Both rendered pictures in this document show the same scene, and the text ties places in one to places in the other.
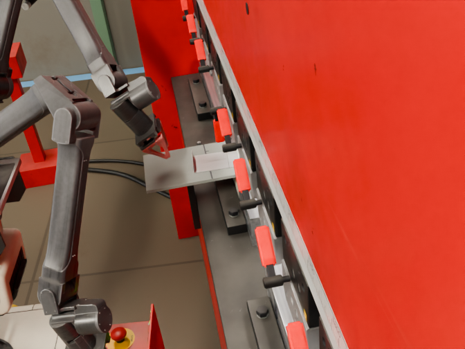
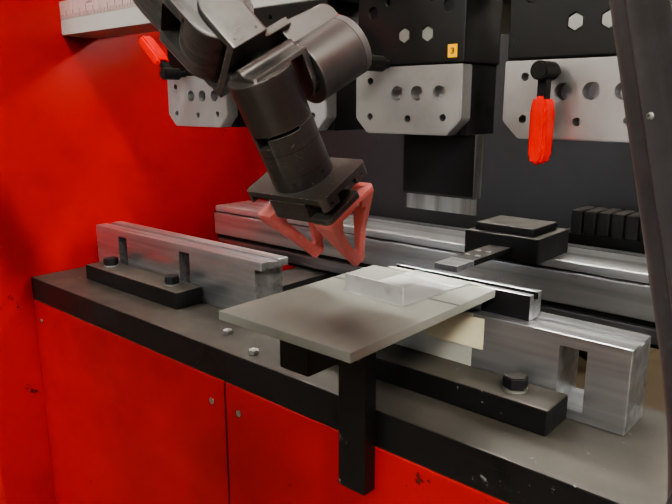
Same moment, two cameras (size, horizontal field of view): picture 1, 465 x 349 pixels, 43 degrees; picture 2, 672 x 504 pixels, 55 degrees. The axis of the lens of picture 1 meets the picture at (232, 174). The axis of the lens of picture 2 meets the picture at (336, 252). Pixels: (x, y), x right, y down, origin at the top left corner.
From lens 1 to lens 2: 1.29 m
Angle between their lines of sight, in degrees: 44
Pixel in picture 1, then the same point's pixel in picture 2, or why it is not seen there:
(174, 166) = (334, 308)
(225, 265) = (651, 490)
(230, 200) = (464, 373)
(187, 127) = (165, 320)
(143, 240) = not seen: outside the picture
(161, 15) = (19, 143)
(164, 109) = (12, 350)
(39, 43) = not seen: outside the picture
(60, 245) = not seen: outside the picture
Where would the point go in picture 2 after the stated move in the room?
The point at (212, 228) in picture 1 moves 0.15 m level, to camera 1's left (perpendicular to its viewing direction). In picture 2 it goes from (489, 437) to (391, 495)
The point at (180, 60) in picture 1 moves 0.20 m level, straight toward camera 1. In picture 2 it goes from (51, 240) to (99, 256)
